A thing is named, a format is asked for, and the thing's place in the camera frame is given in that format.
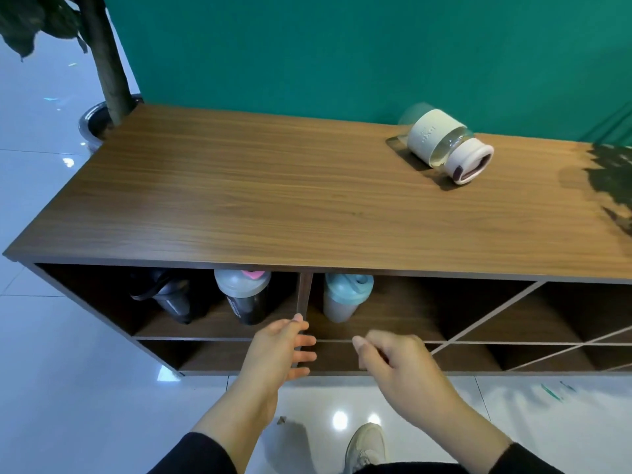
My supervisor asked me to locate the person's left hand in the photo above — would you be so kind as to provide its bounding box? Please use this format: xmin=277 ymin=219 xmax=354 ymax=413
xmin=232 ymin=313 xmax=318 ymax=430

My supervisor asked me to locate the person's right hand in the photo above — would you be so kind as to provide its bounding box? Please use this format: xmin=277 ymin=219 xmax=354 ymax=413
xmin=352 ymin=329 xmax=465 ymax=430

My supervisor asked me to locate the grey pink lid bottle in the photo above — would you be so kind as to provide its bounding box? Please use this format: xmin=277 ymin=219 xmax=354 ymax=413
xmin=213 ymin=269 xmax=273 ymax=326

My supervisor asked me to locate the light blue lid bottle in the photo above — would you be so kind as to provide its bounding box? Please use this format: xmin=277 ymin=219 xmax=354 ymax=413
xmin=323 ymin=273 xmax=375 ymax=324

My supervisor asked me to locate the black shaker bottle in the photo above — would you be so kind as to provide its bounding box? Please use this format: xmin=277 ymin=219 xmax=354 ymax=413
xmin=129 ymin=270 xmax=194 ymax=325

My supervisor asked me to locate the brown wooden cabinet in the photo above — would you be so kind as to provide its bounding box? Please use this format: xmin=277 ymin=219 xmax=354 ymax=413
xmin=2 ymin=104 xmax=632 ymax=377

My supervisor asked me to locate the white sleeve glass bottle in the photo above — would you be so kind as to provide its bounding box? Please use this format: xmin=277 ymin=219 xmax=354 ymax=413
xmin=397 ymin=102 xmax=495 ymax=186

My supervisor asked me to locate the person's right forearm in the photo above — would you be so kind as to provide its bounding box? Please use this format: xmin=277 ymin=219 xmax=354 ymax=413
xmin=419 ymin=397 xmax=564 ymax=474

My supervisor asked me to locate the person's left forearm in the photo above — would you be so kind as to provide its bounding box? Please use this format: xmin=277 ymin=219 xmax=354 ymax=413
xmin=147 ymin=392 xmax=277 ymax=474

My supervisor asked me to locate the person's beige shoe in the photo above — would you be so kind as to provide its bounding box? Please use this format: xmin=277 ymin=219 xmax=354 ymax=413
xmin=343 ymin=423 xmax=388 ymax=474

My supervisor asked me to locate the grey round plant pot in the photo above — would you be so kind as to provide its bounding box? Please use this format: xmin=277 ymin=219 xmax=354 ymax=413
xmin=78 ymin=93 xmax=144 ymax=153

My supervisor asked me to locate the green backdrop cloth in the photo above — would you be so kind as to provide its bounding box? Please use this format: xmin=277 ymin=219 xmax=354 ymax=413
xmin=101 ymin=0 xmax=632 ymax=146

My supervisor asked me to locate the large-leaf green plant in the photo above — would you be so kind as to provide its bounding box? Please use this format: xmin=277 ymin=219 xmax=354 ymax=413
xmin=0 ymin=0 xmax=135 ymax=129

